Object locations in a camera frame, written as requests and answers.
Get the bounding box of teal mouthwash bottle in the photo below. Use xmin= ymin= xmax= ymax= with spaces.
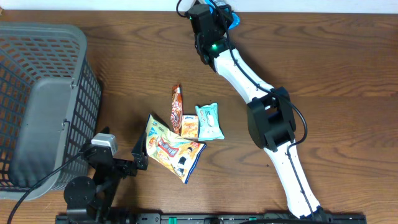
xmin=205 ymin=0 xmax=241 ymax=30

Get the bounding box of large snack chip bag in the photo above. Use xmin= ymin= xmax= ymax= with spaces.
xmin=146 ymin=114 xmax=206 ymax=184

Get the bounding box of orange red snack bar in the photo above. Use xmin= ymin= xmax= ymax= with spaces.
xmin=170 ymin=85 xmax=183 ymax=134

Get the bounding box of small orange tissue box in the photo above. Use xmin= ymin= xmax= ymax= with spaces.
xmin=181 ymin=115 xmax=199 ymax=139

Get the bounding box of mint green wipes packet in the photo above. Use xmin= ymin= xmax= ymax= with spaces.
xmin=195 ymin=103 xmax=224 ymax=141

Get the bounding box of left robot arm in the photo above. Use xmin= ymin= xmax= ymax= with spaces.
xmin=55 ymin=127 xmax=149 ymax=224

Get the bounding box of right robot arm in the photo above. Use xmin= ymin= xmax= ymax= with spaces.
xmin=185 ymin=1 xmax=327 ymax=222

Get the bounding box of grey plastic basket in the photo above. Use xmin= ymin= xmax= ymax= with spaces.
xmin=1 ymin=22 xmax=102 ymax=200

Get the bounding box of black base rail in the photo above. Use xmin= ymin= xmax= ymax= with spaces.
xmin=55 ymin=212 xmax=368 ymax=224

